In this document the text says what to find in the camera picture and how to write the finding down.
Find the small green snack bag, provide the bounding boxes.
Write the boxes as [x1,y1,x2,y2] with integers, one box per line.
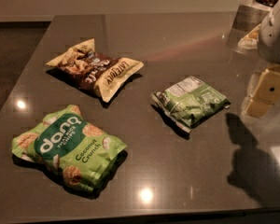
[151,76,231,133]

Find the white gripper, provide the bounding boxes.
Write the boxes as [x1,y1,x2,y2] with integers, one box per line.
[244,0,280,118]

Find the green Dang rice chip bag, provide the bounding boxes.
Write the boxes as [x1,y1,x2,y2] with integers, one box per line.
[12,105,127,193]

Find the brown and cream chip bag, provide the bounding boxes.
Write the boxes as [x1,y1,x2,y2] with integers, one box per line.
[47,38,144,103]

